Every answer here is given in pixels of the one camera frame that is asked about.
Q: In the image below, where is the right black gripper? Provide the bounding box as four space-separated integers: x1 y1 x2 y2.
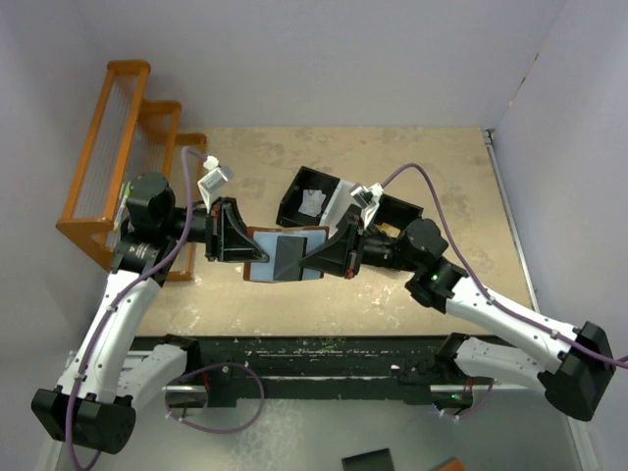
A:
300 215 420 279

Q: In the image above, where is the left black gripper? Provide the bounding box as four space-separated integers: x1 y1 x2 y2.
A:
160 196 269 262

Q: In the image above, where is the brown leather card holder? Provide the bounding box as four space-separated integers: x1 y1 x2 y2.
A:
243 226 329 284

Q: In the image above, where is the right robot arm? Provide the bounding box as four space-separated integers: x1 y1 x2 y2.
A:
300 209 615 422

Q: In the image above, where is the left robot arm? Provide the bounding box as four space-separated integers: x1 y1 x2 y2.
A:
31 173 269 454

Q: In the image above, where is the gold card in tray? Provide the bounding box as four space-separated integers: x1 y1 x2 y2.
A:
377 224 400 237

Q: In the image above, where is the silver item in tray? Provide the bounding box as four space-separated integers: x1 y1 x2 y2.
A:
298 188 326 218

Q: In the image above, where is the black and white organizer tray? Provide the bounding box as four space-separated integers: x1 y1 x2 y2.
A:
276 166 423 235

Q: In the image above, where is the orange wooden tiered rack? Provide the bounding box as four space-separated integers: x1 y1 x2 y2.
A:
56 60 207 270

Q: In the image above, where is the black box at bottom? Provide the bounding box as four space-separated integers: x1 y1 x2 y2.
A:
341 448 394 471

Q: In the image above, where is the orange object at bottom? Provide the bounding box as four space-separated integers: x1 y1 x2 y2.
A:
431 458 465 471

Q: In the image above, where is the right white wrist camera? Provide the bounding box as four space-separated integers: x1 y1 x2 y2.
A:
349 183 385 229

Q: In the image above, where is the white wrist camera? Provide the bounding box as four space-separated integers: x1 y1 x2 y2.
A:
197 155 234 210
349 183 385 229

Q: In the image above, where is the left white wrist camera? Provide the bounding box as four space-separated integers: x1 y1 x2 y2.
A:
197 155 234 210

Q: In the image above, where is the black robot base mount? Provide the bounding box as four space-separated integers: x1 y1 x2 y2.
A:
125 335 489 409

